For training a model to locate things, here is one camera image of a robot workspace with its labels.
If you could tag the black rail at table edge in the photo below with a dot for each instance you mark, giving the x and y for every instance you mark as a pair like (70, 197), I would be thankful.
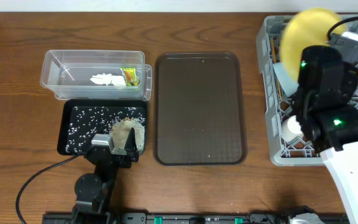
(302, 214)

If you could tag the green snack wrapper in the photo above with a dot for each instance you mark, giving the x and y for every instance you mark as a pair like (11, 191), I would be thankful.
(130, 77)

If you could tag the dark brown serving tray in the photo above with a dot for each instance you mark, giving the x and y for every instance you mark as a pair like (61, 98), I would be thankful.
(199, 110)

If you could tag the leftover rice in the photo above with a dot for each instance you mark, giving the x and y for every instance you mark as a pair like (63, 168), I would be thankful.
(120, 132)

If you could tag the yellow plate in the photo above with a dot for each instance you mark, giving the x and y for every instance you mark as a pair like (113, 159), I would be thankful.
(307, 28)

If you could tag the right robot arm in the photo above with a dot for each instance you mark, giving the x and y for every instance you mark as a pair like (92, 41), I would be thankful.
(321, 106)

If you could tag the wooden chopstick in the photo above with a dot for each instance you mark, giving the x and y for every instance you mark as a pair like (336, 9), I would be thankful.
(274, 62)

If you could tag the grey dishwasher rack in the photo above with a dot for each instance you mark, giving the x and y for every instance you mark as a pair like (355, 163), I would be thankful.
(298, 152)

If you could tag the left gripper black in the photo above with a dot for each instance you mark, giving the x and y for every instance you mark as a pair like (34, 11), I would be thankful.
(114, 156)

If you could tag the white cup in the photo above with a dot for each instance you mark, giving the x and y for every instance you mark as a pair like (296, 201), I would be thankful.
(291, 129)

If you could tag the clear plastic bin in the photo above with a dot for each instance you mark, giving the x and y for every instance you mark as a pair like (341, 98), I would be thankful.
(67, 73)

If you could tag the blue bowl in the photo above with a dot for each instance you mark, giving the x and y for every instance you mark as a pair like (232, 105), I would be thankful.
(288, 85)

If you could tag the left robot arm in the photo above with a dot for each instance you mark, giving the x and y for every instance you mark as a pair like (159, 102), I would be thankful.
(93, 190)

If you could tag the black food waste tray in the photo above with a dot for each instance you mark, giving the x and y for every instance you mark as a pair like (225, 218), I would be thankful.
(81, 119)

